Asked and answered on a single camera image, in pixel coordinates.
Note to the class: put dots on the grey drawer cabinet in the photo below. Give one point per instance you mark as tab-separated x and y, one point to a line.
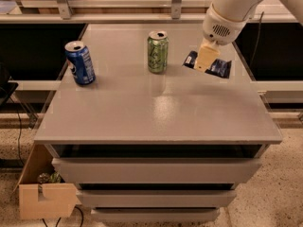
146	147

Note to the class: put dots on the green soda can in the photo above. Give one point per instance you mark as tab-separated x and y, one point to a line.
158	47

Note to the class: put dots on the blue rxbar blueberry wrapper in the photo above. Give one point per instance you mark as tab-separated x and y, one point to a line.
218	68

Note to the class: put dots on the blue pepsi can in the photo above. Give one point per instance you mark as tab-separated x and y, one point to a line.
78	56

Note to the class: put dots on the cardboard box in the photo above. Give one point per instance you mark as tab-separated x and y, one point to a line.
38	197

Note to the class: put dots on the grey metal shelf frame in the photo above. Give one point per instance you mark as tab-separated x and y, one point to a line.
97	11

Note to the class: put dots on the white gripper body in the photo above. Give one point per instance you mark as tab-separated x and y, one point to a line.
221	28

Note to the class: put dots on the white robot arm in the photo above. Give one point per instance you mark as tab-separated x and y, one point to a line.
295	7

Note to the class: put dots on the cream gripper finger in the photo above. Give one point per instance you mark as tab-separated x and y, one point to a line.
207	54

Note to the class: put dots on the green items in box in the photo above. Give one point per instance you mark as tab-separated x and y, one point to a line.
49	178

